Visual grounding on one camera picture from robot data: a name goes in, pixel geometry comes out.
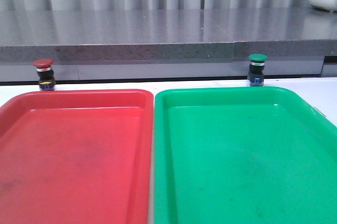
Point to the red mushroom push button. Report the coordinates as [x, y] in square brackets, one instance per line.
[46, 74]

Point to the green mushroom push button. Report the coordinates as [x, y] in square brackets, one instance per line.
[255, 76]

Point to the grey granite countertop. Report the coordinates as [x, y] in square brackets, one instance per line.
[167, 44]

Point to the green plastic tray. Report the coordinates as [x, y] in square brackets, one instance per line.
[242, 155]

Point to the red plastic tray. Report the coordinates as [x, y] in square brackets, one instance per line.
[76, 156]

